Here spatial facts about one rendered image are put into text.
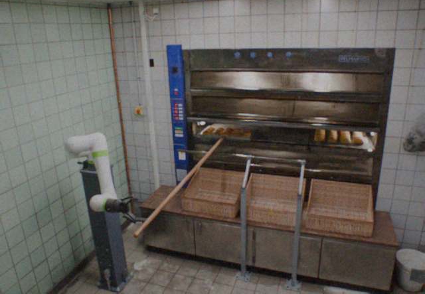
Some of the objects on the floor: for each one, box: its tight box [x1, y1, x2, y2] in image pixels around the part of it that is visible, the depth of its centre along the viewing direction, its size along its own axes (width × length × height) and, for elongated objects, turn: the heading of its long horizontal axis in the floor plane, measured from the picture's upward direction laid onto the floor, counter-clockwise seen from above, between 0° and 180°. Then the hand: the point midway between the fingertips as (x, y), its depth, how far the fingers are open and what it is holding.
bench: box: [138, 185, 399, 294], centre depth 332 cm, size 56×242×58 cm, turn 77°
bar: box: [177, 149, 306, 292], centre depth 309 cm, size 31×127×118 cm, turn 77°
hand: (143, 210), depth 208 cm, fingers open, 13 cm apart
